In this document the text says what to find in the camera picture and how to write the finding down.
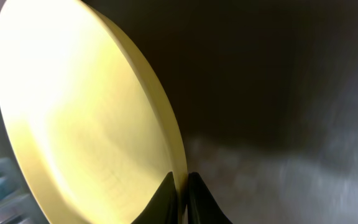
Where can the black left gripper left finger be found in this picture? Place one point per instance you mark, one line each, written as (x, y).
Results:
(163, 206)

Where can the grey plastic dish rack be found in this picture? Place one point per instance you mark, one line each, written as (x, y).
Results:
(16, 204)

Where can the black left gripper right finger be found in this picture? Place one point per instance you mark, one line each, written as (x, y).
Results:
(202, 207)

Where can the yellow round plate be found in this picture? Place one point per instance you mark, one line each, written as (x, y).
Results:
(90, 125)

